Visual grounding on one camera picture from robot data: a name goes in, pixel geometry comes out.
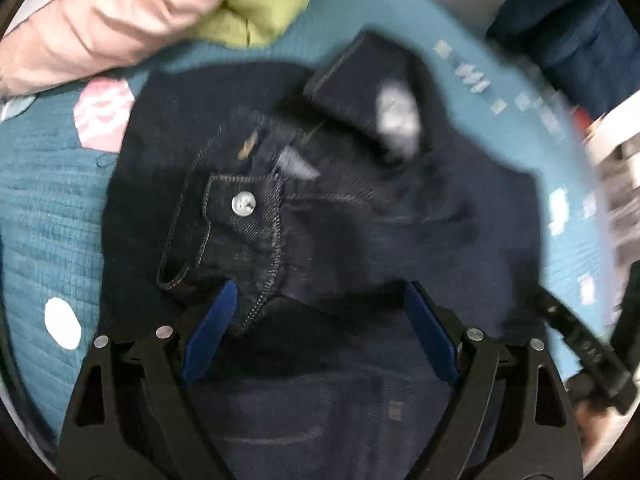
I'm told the dark denim shirt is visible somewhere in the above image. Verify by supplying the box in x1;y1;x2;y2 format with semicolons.
99;32;544;479

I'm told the person's hand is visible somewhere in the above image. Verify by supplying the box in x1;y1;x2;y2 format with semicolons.
574;399;628;474

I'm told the teal quilted bed sheet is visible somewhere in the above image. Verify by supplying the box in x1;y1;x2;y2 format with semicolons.
1;0;616;441

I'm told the yellow navy puffer jacket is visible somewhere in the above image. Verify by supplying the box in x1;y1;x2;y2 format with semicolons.
487;0;639;119

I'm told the pink quilt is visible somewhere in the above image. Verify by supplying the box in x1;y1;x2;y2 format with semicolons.
1;0;224;98

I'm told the green quilt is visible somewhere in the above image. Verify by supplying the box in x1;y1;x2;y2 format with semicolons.
189;0;310;50

